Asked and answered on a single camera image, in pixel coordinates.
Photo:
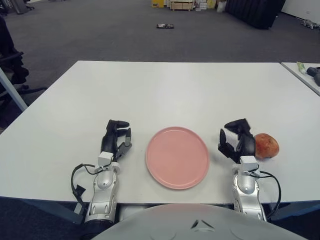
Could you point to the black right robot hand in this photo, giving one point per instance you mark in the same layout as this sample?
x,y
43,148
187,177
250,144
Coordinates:
x,y
247,143

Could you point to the black office chair with jacket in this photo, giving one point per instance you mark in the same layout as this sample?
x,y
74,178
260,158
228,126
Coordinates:
x,y
10,62

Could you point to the grey desk leg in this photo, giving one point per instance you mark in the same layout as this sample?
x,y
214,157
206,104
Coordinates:
x,y
12,90

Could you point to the black framed handheld controller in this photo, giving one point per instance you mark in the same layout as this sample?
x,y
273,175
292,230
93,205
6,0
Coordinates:
x,y
313,71

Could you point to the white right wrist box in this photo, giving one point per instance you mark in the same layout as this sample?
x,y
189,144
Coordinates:
x,y
248,162

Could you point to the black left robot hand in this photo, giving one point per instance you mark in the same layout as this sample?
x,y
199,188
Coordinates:
x,y
110,140

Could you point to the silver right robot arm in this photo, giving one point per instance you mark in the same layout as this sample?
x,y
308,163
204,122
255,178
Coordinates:
x,y
246,190

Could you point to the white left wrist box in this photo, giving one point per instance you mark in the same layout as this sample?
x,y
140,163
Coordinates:
x,y
105,158

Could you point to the grey robot dog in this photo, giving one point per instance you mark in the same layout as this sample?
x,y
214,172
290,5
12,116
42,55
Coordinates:
x,y
310,24

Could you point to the black curtain partition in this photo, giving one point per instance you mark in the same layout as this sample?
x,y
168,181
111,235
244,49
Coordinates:
x,y
255,12

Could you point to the red apple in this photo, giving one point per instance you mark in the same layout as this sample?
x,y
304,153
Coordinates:
x,y
267,146

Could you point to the black flat tray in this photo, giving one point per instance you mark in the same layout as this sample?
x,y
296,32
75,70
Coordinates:
x,y
165,26

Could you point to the wooden pallet crate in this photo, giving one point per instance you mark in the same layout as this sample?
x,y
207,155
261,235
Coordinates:
x,y
182,5

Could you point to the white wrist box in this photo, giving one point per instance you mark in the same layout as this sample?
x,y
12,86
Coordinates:
x,y
105,158
248,162

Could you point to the green white tube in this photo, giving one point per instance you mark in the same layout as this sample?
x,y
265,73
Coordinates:
x,y
301,67

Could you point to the pink round plate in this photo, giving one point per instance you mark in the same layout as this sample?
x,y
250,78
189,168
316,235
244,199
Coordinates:
x,y
177,157

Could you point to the stack of yellow boxes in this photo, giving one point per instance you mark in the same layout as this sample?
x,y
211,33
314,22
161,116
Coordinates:
x,y
211,4

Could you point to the yellow cardboard box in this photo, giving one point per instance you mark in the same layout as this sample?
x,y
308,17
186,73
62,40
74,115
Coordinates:
x,y
158,3

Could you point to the stack of white boxes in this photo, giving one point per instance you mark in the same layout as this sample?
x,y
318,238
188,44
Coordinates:
x,y
201,5

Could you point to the white plastic bag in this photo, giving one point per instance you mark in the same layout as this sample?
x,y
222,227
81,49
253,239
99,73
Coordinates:
x,y
221,7

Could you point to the grey robot torso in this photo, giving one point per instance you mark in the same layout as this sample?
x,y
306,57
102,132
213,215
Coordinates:
x,y
175,222

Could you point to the white side table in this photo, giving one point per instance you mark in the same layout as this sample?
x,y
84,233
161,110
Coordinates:
x,y
300,75

